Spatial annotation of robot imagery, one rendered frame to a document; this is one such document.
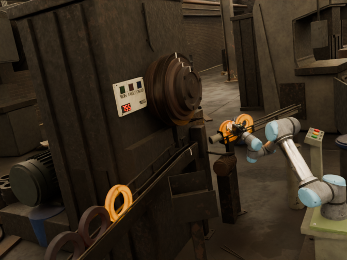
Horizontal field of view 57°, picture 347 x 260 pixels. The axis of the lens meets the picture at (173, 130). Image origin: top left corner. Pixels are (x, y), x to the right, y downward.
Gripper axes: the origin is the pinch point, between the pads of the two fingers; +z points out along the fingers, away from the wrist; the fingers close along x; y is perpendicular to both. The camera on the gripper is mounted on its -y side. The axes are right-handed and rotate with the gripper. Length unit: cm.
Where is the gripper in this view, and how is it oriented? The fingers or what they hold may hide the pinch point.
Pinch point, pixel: (228, 126)
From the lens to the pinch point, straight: 249.8
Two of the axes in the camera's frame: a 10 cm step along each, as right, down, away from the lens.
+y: -0.1, -8.6, -5.1
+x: -8.9, 2.4, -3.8
